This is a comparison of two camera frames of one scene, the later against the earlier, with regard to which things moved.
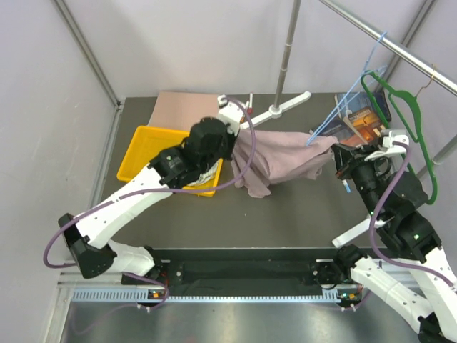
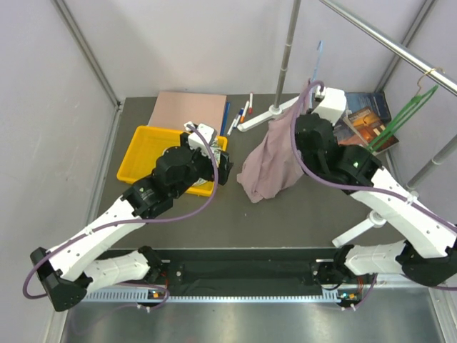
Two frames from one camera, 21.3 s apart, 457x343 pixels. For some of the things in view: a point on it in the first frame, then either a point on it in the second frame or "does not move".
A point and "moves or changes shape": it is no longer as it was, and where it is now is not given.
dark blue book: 348,102 does not move
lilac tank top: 278,155 moves or changes shape
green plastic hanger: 420,123 → 403,118
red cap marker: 250,104 does not move
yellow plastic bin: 146,143 does not move
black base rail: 234,267 does not move
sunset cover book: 336,126 does not move
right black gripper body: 363,174 → 308,162
